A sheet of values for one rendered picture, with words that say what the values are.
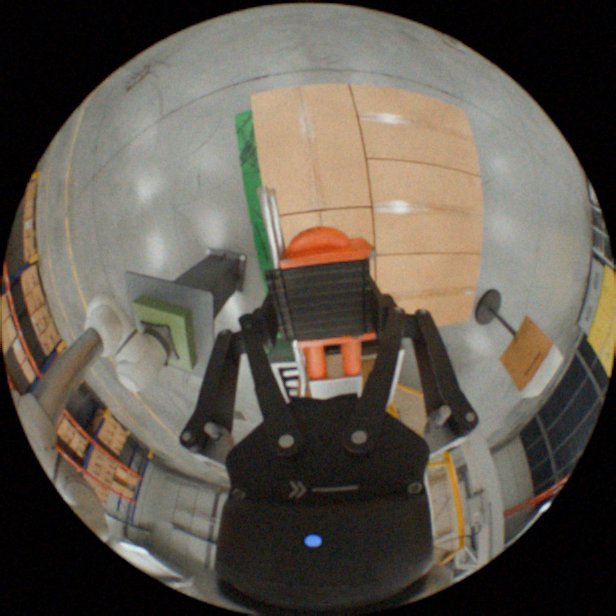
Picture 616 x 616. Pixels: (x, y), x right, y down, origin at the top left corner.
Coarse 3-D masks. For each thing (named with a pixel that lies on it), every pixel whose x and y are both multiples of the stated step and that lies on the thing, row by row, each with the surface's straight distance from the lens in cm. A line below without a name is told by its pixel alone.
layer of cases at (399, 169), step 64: (256, 128) 91; (320, 128) 87; (384, 128) 93; (448, 128) 111; (320, 192) 82; (384, 192) 86; (448, 192) 100; (384, 256) 89; (448, 256) 103; (448, 320) 120
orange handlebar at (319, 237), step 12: (312, 228) 18; (324, 228) 17; (300, 240) 17; (312, 240) 17; (324, 240) 17; (336, 240) 17; (348, 240) 18; (288, 252) 18; (312, 348) 22; (348, 348) 22; (360, 348) 23; (312, 360) 23; (324, 360) 24; (348, 360) 23; (360, 360) 24; (312, 372) 24; (324, 372) 25; (348, 372) 25
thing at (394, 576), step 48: (336, 432) 9; (384, 432) 9; (240, 480) 9; (288, 480) 8; (336, 480) 8; (384, 480) 8; (240, 528) 6; (288, 528) 5; (336, 528) 5; (384, 528) 6; (240, 576) 7; (288, 576) 6; (336, 576) 6; (384, 576) 6
